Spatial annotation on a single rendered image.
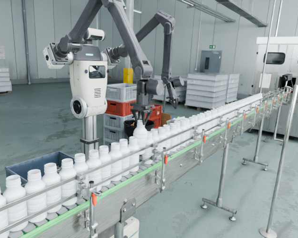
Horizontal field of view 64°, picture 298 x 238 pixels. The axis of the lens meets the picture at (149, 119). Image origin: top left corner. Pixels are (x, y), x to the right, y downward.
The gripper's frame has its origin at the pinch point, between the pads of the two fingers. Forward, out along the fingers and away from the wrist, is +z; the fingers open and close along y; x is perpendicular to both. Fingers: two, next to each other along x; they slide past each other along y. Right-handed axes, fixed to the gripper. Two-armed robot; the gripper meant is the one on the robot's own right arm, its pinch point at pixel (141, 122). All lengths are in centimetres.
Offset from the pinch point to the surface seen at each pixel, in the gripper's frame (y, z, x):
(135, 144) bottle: 2.2, 9.0, -6.6
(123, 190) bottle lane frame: 5.6, 26.1, -17.7
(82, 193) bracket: 5.9, 17.8, -39.6
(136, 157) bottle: 3.4, 14.8, -6.4
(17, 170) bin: -56, 31, -34
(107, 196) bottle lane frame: 5.6, 25.0, -26.9
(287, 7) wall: -113, -252, 1026
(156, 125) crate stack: -185, 95, 287
